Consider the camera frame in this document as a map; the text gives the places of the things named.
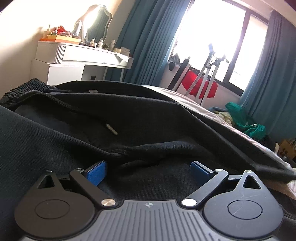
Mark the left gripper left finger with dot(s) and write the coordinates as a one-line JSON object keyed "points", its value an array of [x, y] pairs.
{"points": [[86, 181]]}

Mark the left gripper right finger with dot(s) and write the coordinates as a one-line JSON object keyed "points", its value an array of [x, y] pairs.
{"points": [[213, 183]]}

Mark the black pants garment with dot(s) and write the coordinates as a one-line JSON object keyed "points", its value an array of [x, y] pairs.
{"points": [[148, 142]]}

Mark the yellowish clothes pile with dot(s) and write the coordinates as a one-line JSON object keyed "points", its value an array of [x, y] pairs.
{"points": [[226, 117]]}

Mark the green garment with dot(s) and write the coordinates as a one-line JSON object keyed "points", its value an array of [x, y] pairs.
{"points": [[245, 123]]}

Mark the brown paper bag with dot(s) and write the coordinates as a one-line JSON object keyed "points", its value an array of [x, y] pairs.
{"points": [[287, 149]]}

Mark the teal curtain right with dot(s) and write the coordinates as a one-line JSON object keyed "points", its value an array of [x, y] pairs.
{"points": [[270, 95]]}

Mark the teal curtain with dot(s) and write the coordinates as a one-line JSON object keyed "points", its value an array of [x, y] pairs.
{"points": [[149, 32], [270, 95]]}

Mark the silver tripod stand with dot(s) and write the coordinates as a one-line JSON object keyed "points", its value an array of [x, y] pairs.
{"points": [[204, 73]]}

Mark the white dressing table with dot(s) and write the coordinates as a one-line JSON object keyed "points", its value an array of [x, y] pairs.
{"points": [[57, 63]]}

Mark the orange box tray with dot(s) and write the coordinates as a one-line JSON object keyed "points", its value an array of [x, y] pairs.
{"points": [[61, 39]]}

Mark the white bottle figurine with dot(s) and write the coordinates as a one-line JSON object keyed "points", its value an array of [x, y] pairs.
{"points": [[77, 29]]}

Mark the vanity mirror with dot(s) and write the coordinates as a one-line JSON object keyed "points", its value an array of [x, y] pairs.
{"points": [[95, 23]]}

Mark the teal curtain left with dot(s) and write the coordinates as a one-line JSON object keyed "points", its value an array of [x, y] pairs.
{"points": [[149, 32]]}

